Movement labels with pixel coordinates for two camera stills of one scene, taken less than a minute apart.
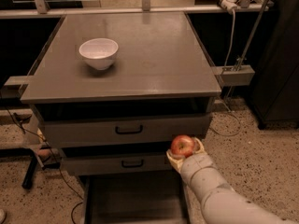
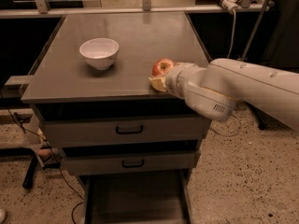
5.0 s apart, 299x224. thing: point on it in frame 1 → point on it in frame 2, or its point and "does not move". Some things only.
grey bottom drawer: (136, 198) does not move
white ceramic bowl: (99, 52) does not move
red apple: (182, 145) → (161, 66)
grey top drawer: (124, 127) does not move
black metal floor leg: (28, 177) does not move
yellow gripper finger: (198, 147) → (182, 64)
